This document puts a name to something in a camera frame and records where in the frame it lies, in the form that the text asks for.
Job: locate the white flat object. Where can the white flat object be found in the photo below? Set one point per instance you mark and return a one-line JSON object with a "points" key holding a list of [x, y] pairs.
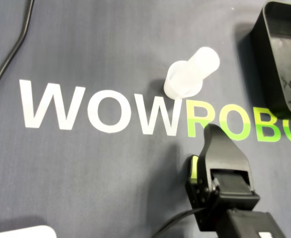
{"points": [[23, 233]]}

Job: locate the white translucent plastic cup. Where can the white translucent plastic cup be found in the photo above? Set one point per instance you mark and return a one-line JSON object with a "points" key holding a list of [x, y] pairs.
{"points": [[175, 89]]}

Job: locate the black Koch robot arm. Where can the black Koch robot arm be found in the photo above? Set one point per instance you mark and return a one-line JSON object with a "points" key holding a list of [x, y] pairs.
{"points": [[247, 223]]}

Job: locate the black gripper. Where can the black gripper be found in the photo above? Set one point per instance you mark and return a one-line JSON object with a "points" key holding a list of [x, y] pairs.
{"points": [[232, 181]]}

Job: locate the white plastic cylinder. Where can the white plastic cylinder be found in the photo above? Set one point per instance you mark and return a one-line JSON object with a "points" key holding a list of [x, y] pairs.
{"points": [[206, 60]]}

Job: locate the dark grey WOWROBO printed mat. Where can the dark grey WOWROBO printed mat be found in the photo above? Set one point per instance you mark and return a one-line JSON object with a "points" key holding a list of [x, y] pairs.
{"points": [[86, 173]]}

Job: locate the black plastic tray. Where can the black plastic tray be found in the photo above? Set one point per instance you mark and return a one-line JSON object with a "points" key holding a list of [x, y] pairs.
{"points": [[284, 62]]}

